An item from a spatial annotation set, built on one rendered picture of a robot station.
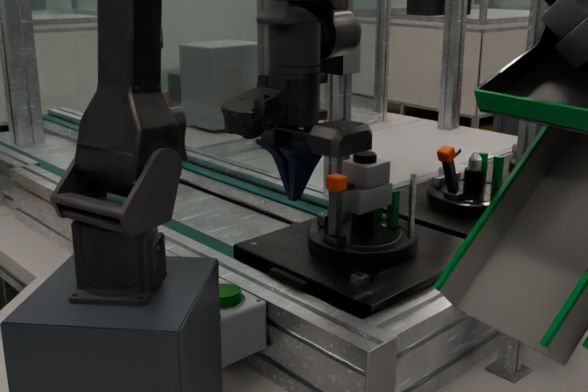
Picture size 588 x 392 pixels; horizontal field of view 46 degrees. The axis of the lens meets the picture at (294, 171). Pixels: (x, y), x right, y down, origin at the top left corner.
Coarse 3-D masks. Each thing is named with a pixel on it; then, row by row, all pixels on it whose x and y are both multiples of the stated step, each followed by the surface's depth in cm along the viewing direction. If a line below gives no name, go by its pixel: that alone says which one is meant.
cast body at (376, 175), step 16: (352, 160) 87; (368, 160) 86; (384, 160) 87; (352, 176) 87; (368, 176) 85; (384, 176) 87; (352, 192) 86; (368, 192) 86; (384, 192) 88; (352, 208) 86; (368, 208) 86
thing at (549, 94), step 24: (552, 48) 69; (504, 72) 66; (528, 72) 68; (552, 72) 66; (576, 72) 65; (480, 96) 64; (504, 96) 62; (528, 96) 64; (552, 96) 63; (576, 96) 61; (528, 120) 61; (552, 120) 59; (576, 120) 57
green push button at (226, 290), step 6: (222, 288) 78; (228, 288) 78; (234, 288) 78; (222, 294) 76; (228, 294) 76; (234, 294) 76; (240, 294) 77; (222, 300) 76; (228, 300) 76; (234, 300) 76; (240, 300) 77; (222, 306) 76
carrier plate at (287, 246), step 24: (264, 240) 92; (288, 240) 92; (432, 240) 92; (456, 240) 92; (264, 264) 87; (288, 264) 85; (312, 264) 85; (336, 264) 85; (408, 264) 85; (432, 264) 85; (312, 288) 81; (336, 288) 78; (360, 288) 78; (384, 288) 78; (408, 288) 78; (360, 312) 76
